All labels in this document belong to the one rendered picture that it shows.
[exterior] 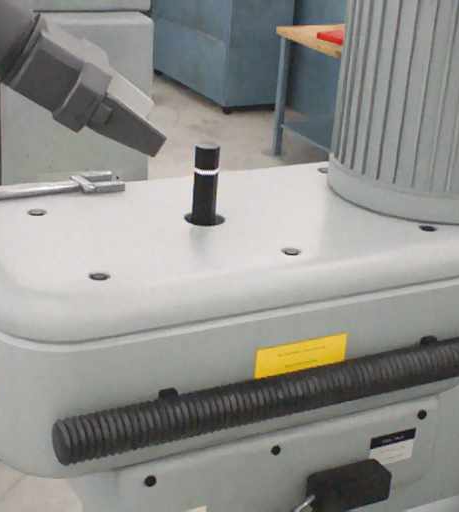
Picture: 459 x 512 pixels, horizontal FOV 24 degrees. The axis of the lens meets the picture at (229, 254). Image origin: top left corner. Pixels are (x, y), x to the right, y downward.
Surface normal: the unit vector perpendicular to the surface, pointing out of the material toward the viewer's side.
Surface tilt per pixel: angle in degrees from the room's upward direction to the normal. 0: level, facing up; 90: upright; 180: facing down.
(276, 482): 90
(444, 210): 90
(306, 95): 90
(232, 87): 90
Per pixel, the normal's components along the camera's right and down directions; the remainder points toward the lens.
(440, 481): 0.48, 0.37
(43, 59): 0.16, 0.39
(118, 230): 0.07, -0.92
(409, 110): -0.42, 0.32
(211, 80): -0.88, 0.13
